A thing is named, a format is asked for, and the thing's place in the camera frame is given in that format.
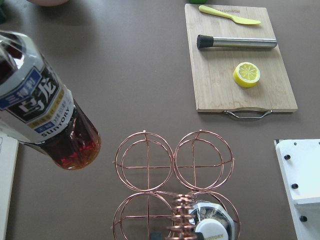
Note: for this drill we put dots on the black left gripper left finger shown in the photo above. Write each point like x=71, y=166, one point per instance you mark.
x=155, y=236

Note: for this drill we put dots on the half lemon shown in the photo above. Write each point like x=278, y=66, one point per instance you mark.
x=246, y=74

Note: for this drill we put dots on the tea bottle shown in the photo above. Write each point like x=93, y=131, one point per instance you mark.
x=38, y=110
x=212, y=220

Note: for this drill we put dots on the green lime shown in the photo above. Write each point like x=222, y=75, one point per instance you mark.
x=198, y=2

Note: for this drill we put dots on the cream serving tray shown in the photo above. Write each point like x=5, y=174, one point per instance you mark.
x=8, y=156

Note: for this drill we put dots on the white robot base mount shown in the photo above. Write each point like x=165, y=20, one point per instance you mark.
x=299, y=162

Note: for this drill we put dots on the yellow plastic knife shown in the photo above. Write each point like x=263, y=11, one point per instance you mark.
x=235, y=19

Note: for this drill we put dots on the steel muddler black tip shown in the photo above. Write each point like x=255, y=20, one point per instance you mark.
x=206, y=41

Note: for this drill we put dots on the bamboo cutting board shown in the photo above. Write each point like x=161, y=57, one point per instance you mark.
x=212, y=68

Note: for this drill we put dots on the copper wire bottle basket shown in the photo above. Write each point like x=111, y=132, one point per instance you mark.
x=165, y=181

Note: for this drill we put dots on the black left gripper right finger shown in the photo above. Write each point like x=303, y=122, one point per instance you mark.
x=199, y=236

